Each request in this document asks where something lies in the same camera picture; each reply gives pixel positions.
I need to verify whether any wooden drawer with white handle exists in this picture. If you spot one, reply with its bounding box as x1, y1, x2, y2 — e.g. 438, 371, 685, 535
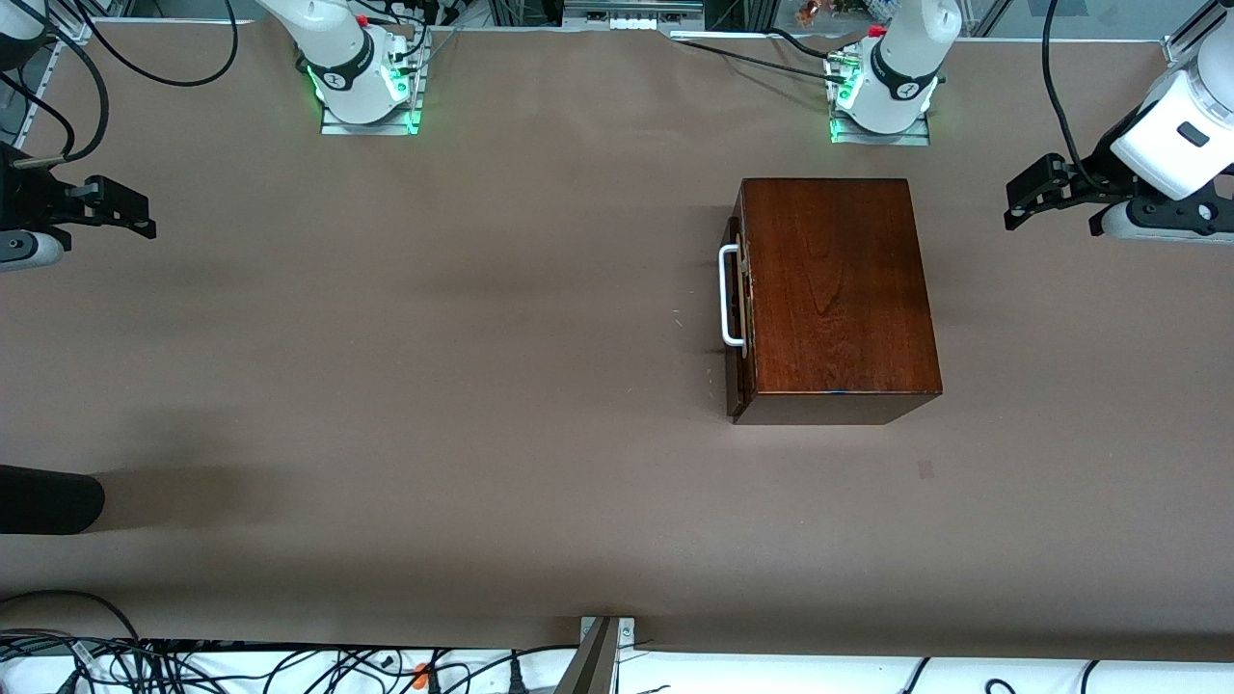
718, 188, 761, 423

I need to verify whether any dark brown wooden cabinet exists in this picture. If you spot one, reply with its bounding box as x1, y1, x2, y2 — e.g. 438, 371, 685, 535
735, 177, 944, 426

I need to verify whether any black cylinder object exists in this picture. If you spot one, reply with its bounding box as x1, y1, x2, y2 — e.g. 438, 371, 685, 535
0, 465, 106, 536

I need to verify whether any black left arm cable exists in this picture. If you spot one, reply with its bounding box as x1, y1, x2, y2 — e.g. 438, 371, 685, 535
1042, 0, 1108, 194

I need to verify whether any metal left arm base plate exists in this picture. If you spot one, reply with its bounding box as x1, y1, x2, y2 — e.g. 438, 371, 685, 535
827, 50, 933, 147

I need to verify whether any aluminium frame profile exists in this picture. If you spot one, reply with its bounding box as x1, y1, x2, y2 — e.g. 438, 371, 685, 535
0, 14, 97, 150
1162, 0, 1234, 68

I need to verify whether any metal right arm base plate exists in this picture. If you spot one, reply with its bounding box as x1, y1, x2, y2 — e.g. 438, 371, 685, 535
320, 27, 425, 137

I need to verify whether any short black table cable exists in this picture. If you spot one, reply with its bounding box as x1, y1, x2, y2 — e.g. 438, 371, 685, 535
766, 27, 840, 61

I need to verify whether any long black table cable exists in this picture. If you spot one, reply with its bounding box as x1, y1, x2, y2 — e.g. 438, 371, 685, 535
668, 35, 842, 82

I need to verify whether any black cable tangle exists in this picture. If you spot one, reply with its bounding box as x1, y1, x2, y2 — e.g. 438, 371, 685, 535
0, 590, 579, 694

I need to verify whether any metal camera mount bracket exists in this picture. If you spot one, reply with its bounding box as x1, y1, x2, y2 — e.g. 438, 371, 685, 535
556, 616, 636, 694

